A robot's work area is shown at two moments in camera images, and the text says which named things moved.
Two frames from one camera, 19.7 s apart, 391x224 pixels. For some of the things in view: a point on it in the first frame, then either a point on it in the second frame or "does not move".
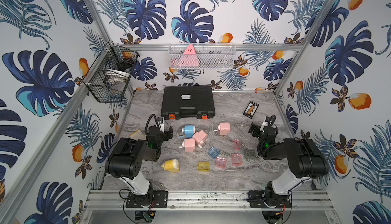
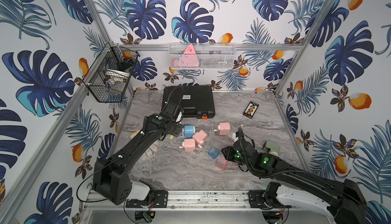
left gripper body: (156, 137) to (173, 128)
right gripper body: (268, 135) to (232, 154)
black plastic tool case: (188, 101) does not move
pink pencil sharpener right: (224, 128) does not move
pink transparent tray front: (221, 162) does not move
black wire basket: (108, 78) does not move
